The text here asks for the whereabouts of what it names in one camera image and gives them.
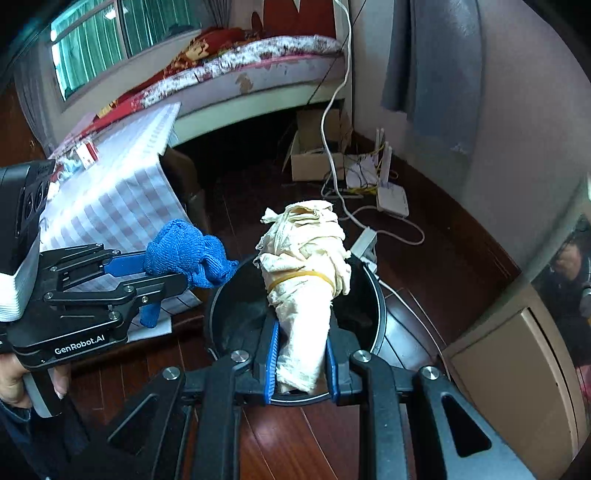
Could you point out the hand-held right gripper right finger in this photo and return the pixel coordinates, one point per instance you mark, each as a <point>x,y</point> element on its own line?
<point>331,374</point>

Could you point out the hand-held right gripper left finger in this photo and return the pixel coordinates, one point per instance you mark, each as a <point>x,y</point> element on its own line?
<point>272,355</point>

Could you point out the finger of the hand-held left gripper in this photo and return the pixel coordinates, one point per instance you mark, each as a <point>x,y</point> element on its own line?
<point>124,264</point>
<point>157,286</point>

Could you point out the blue knitted cloth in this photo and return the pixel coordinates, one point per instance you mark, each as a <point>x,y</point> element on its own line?
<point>184,251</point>

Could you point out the black plastic bucket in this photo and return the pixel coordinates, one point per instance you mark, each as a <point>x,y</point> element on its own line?
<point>235,314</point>

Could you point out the beige rag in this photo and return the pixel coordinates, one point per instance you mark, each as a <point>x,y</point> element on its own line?
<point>304,286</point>

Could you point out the red paper cup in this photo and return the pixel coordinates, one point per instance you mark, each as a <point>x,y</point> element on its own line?
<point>87,152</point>

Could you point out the person's left hand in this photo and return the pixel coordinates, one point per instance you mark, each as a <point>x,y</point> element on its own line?
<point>11,383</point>

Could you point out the checkered tablecloth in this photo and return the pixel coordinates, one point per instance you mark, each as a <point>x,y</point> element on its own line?
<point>120,184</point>

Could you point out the white washing machine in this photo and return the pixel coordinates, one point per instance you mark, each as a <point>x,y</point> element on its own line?
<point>503,360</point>

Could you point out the white router with antennas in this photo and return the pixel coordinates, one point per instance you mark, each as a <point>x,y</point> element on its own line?
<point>392,201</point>

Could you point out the cardboard box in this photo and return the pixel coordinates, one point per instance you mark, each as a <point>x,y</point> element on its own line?
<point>314,164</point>

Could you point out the small white modem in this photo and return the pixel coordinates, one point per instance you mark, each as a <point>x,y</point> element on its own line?
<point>362,173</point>

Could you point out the window with green curtain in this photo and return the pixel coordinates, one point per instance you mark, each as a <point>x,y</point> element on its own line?
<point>92,50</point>

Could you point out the red printed blanket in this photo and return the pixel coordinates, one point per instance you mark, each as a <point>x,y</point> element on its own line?
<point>184,55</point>

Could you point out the grey patterned curtain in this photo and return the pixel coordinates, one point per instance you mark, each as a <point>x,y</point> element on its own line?
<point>438,69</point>

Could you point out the bed frame with red headboard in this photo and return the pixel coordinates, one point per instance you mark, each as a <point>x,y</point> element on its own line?
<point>314,18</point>

